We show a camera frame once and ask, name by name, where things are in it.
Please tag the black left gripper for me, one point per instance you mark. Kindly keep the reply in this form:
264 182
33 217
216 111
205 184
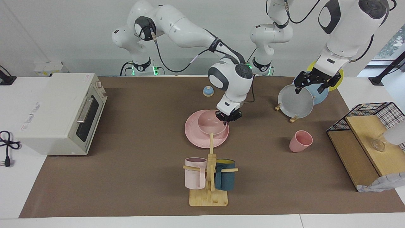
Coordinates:
313 77

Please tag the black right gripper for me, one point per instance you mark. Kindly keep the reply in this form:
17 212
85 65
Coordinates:
229 114

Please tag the pink bowl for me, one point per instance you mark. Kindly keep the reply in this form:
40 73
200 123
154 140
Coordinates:
208 126

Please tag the pink tumbler cup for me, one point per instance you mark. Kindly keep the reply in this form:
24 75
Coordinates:
299 142

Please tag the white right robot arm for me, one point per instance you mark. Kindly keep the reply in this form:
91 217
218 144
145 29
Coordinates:
186 30

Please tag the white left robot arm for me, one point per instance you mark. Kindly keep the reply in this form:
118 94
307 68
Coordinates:
345 28

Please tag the light blue plate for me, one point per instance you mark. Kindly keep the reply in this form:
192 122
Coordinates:
320 96

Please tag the grey plate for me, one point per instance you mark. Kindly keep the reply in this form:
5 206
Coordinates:
295 103

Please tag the yellow plate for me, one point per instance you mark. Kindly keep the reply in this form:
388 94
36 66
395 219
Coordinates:
336 83

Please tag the wooden plate rack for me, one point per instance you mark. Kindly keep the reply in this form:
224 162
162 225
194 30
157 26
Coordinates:
293 119

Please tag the pink speckled plate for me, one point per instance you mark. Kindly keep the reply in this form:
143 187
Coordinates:
193 133

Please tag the dark teal mug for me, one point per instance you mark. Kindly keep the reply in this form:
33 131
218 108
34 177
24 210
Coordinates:
226 177

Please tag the pale pink mug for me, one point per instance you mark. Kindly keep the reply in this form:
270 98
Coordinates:
193 175

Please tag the wooden shelf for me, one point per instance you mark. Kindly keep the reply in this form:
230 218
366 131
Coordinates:
351 152

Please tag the black angled stand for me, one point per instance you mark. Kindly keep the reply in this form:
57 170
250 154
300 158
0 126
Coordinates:
387 68

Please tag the wooden mug tree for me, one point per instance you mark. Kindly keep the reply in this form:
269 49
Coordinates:
208 198

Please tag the clear glass cup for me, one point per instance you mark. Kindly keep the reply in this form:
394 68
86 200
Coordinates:
378 144

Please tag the brown table mat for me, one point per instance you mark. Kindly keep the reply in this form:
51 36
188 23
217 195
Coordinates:
142 177

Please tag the beige toaster oven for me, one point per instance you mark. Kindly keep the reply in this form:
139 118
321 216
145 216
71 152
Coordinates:
53 114

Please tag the black table clamp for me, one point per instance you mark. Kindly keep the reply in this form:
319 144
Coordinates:
6 79

